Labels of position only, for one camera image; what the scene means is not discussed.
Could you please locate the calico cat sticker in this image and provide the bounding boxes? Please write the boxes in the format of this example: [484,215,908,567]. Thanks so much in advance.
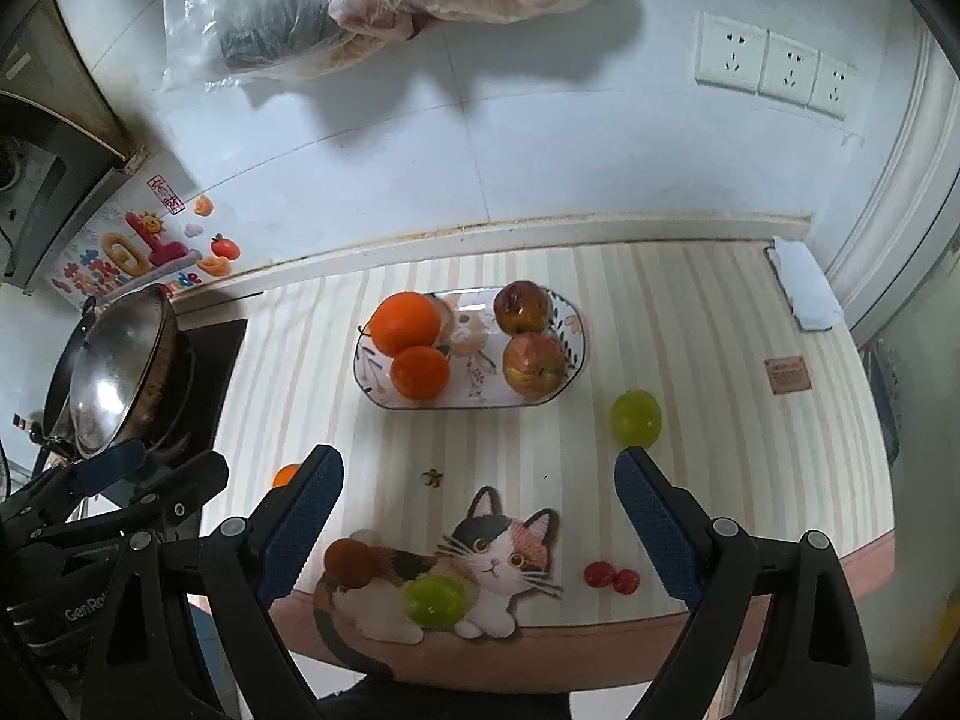
[311,486,565,674]

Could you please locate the range hood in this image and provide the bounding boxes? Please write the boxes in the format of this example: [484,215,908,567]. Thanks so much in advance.
[0,0,149,295]

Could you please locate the large orange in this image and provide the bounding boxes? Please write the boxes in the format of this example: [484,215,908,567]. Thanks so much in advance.
[370,291,443,359]

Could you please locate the black gas stove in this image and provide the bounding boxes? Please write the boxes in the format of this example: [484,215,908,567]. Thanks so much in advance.
[30,318,249,515]

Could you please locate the brown round fruit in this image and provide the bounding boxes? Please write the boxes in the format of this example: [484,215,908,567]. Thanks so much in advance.
[323,538,378,590]

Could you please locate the dark cloth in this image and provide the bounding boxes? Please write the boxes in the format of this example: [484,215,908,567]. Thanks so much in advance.
[870,343,903,467]

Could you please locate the brown label sticker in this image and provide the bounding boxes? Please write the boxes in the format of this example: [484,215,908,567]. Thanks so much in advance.
[764,358,815,395]

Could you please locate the white wall socket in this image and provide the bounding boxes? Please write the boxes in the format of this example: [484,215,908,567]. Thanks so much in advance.
[808,51,858,122]
[694,11,770,95]
[757,30,823,108]

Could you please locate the colourful wall stickers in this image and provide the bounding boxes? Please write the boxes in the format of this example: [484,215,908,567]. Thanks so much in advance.
[51,175,242,310]

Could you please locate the green round fruit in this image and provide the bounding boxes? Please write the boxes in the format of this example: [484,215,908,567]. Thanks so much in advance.
[608,389,663,449]
[403,575,466,632]

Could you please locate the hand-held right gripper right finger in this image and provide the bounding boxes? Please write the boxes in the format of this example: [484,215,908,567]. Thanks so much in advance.
[613,446,878,720]

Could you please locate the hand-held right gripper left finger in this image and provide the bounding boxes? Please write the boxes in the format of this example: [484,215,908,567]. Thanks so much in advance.
[81,444,346,720]

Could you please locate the metal wok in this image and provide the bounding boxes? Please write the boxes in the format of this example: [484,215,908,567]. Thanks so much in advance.
[41,284,186,463]

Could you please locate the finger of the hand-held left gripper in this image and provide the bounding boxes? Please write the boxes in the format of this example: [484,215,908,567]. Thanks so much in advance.
[15,440,148,523]
[37,451,230,564]

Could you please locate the printed glass plate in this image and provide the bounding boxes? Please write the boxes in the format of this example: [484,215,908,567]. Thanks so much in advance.
[353,286,591,411]

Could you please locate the clear bag with dark contents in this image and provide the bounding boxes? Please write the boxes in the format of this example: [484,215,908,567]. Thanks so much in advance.
[160,0,347,93]

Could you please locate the red yellow apple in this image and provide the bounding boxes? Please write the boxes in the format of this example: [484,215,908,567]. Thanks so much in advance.
[501,331,568,393]

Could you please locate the small orange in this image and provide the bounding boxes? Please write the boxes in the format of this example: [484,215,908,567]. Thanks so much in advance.
[389,345,451,401]

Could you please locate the white cloth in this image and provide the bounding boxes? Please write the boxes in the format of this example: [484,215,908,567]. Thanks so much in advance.
[764,236,845,333]

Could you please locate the dark red apple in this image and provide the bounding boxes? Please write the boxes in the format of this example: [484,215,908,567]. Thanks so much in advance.
[493,280,551,336]

